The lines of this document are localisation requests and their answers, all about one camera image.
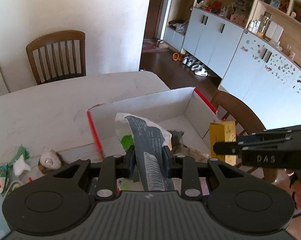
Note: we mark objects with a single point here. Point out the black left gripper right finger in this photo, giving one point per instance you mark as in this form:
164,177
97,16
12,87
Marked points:
186,169

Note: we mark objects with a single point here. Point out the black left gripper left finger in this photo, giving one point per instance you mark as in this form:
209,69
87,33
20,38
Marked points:
110,170

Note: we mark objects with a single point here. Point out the dark fuzzy packet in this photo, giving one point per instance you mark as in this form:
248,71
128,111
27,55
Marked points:
176,138

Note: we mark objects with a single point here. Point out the dark grey and white pouch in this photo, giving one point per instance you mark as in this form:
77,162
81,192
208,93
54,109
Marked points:
148,139

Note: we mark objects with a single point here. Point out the right hand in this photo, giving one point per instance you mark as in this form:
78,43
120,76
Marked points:
295,185

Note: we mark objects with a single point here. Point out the brown crumpled bag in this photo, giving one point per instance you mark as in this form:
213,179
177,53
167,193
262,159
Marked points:
179,148

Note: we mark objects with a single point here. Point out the red and white cardboard box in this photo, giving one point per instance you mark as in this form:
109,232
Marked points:
182,109

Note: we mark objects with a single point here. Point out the white furry plush toy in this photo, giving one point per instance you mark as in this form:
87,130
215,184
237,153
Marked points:
50,161

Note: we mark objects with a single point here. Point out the wooden chair at right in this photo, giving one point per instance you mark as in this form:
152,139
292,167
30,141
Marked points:
230,108

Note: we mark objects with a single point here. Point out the wooden chair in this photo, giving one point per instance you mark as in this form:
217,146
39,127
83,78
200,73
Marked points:
57,56
230,108

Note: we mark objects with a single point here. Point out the white plastic wrapper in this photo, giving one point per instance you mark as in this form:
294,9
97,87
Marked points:
20,161

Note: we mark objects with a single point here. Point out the grey oval case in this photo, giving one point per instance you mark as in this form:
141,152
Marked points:
13,183

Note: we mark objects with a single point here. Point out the zongzi-shaped plush sachet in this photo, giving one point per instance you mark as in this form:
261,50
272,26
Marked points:
4,178

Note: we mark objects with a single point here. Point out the wooden chair at far side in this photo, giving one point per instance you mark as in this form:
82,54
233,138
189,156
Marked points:
57,56

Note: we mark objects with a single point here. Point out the red door mat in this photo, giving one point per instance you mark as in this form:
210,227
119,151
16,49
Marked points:
154,46

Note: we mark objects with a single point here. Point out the brown door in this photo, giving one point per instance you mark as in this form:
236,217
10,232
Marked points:
153,21

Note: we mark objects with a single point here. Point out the white wall cabinet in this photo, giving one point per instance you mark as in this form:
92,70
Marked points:
252,46

